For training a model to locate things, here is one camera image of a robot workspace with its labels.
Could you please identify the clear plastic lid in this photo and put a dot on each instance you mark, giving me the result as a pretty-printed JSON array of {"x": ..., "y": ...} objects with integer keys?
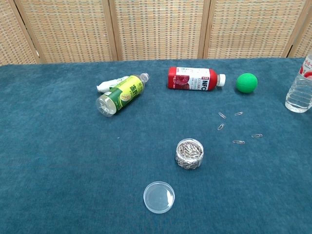
[{"x": 159, "y": 197}]

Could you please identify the blue table cloth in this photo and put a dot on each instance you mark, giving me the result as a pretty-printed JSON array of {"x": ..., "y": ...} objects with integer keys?
[{"x": 73, "y": 158}]

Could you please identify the red juice bottle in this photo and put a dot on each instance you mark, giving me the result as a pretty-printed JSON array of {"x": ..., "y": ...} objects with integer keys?
[{"x": 192, "y": 79}]

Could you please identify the clear jar of paperclips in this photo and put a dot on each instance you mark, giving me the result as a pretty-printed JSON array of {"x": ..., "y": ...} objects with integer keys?
[{"x": 189, "y": 156}]

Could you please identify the clear water bottle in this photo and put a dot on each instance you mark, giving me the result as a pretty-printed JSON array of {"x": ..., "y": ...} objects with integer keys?
[{"x": 299, "y": 95}]

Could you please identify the green ball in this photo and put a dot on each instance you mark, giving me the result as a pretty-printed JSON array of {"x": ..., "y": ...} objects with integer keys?
[{"x": 246, "y": 83}]

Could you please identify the small white plastic bottle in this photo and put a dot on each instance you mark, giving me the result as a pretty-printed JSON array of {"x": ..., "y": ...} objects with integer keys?
[{"x": 104, "y": 86}]

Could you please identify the silver paperclip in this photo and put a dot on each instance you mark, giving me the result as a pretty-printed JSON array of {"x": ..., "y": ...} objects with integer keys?
[
  {"x": 222, "y": 115},
  {"x": 239, "y": 113},
  {"x": 238, "y": 142},
  {"x": 257, "y": 135},
  {"x": 220, "y": 127}
]

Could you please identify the woven folding screen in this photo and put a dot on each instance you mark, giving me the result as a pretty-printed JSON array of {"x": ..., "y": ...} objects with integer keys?
[{"x": 158, "y": 29}]

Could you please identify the green label plastic bottle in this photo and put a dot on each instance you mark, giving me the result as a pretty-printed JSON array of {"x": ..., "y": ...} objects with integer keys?
[{"x": 124, "y": 95}]

